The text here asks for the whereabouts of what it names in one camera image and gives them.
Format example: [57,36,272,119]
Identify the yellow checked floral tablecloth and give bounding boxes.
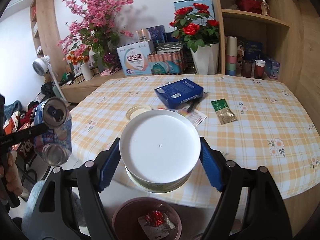
[67,74,320,209]

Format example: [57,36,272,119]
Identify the cream round plastic lid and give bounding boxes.
[126,106,152,120]

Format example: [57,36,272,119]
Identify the crushed blue pink can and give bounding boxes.
[34,97,73,166]

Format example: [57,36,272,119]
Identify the pink blossom flower arrangement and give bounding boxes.
[57,0,134,68]

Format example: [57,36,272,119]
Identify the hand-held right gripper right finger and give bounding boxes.
[200,137,292,240]

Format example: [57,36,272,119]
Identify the light blue fluffy garment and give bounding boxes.
[21,180,50,230]

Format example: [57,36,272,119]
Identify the silver white small box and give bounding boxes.
[136,29,149,43]

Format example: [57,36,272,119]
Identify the dark blue cartoon box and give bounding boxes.
[236,36,263,63]

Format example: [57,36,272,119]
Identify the red rose plant white pot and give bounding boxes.
[169,2,220,75]

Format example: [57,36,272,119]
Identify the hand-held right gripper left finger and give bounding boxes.
[32,137,121,240]

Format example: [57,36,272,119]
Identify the black metal chair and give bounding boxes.
[21,152,50,188]

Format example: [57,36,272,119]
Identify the dark blue patterned box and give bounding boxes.
[146,25,166,44]

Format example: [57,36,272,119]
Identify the pink small pouch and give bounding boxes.
[100,66,123,77]

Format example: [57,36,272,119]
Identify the brown plastic trash bin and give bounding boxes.
[111,197,183,240]

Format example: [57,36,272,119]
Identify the person's left hand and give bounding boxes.
[0,151,24,199]

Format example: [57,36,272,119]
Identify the pink teal printed pack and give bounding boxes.
[147,51,187,75]

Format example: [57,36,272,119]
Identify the white standing fan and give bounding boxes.
[32,55,64,100]

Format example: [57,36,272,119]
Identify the light blue large box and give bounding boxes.
[174,0,215,30]

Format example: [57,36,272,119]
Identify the clear perfume bottle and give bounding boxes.
[261,0,271,17]

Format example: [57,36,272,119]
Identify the colourful printed card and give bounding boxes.
[160,107,208,127]

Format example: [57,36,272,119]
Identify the white green round tub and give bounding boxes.
[119,109,202,193]

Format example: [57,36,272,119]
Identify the brown glass tumbler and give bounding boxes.
[241,60,253,78]
[254,64,265,79]

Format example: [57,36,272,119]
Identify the crushed red soda can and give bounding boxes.
[145,210,167,227]

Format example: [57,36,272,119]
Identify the dark blue cardboard box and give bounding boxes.
[154,78,204,107]

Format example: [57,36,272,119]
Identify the small blue printed box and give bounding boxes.
[264,57,280,80]

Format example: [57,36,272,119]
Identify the wooden shelf unit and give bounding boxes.
[207,0,308,85]

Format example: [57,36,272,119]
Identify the green gold sachet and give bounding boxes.
[210,99,238,125]

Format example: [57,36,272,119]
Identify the narrow wooden wall shelf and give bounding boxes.
[30,0,65,63]

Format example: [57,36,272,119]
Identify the white pastel printed box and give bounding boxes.
[116,40,155,77]

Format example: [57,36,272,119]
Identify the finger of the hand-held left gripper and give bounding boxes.
[14,124,49,142]

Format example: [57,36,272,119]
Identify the stack of pastel cups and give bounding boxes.
[225,36,238,76]

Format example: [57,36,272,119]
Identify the red woven basket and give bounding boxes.
[236,0,265,14]

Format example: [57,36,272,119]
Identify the row of small brown bottles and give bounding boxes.
[72,72,87,83]

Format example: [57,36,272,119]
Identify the black printed box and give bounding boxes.
[157,42,183,54]

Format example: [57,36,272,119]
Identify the orange artificial flowers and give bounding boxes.
[65,51,90,67]

